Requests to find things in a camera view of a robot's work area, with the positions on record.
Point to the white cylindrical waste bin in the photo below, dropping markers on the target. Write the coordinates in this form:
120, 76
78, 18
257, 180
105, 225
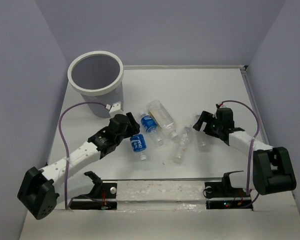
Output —
98, 77

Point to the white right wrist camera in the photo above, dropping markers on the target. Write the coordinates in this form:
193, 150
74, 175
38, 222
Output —
220, 105

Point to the blue label bottle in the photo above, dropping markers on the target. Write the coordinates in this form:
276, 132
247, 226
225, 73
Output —
151, 128
139, 146

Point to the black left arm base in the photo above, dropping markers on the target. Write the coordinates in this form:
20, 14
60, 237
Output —
101, 196

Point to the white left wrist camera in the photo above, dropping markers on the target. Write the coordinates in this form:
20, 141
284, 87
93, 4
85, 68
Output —
114, 109

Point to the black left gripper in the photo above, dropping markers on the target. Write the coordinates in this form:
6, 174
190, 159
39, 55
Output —
133, 128

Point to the large clear bottle cream label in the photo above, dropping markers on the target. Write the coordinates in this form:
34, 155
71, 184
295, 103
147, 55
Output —
163, 119

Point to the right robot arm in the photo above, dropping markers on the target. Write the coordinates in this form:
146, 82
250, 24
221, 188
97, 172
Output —
271, 167

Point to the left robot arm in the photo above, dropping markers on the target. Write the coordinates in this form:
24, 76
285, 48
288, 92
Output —
39, 190

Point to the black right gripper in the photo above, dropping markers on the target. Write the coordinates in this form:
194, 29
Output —
207, 117

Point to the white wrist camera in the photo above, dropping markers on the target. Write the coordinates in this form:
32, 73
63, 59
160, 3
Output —
220, 105
114, 109

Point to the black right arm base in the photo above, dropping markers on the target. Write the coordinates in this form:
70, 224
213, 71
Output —
221, 195

